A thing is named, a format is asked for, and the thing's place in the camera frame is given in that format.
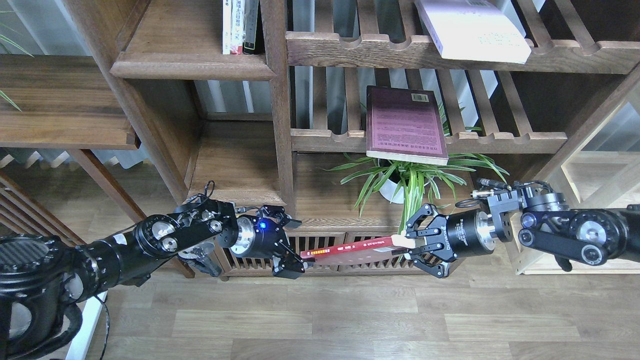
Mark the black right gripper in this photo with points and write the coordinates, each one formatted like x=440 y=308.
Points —
x=461 y=235

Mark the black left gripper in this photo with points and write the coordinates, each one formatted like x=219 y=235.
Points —
x=264 y=238

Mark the dark book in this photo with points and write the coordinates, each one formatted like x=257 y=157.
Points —
x=254 y=38

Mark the white and red book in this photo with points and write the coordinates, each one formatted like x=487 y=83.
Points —
x=237 y=27

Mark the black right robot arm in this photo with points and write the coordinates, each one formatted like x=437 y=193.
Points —
x=531 y=213

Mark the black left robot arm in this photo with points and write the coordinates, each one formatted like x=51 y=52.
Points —
x=42 y=280

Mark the light wooden shelf unit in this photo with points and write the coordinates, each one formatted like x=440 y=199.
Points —
x=603 y=173

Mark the right slatted cabinet door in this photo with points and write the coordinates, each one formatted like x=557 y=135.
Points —
x=397 y=264

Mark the slatted cabinet door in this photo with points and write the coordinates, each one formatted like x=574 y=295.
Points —
x=397 y=264
x=233 y=266

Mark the small wooden drawer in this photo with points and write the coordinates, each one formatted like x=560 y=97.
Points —
x=223 y=215

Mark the left slatted cabinet door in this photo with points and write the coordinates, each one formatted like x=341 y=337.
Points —
x=233 y=266

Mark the green spider plant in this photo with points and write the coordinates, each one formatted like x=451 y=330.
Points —
x=422 y=183

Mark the white plant pot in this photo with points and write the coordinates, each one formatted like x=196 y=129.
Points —
x=389 y=189

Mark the purple book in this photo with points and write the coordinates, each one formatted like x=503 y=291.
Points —
x=404 y=125

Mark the dark wooden bookshelf cabinet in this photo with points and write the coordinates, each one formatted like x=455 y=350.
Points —
x=266 y=127

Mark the white metal bar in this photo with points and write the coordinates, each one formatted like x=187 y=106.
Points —
x=91 y=311

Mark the dark wooden side table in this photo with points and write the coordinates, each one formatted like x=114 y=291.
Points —
x=81 y=157

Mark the green plant leaves at left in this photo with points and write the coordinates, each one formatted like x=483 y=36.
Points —
x=5 y=42

